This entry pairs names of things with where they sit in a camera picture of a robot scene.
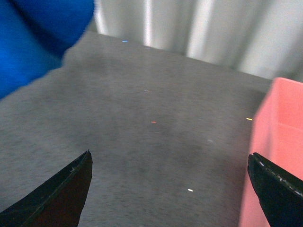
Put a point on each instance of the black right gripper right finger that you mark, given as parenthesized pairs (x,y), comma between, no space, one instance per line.
(279,192)

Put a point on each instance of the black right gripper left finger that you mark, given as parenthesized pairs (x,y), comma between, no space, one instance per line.
(58,202)

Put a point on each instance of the blue microfiber cloth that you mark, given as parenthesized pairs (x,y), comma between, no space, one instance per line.
(35,34)

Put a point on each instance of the pink plastic bin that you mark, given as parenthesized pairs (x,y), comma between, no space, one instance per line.
(277,135)

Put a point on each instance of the white pleated curtain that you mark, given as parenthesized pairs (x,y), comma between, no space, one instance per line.
(259,37)

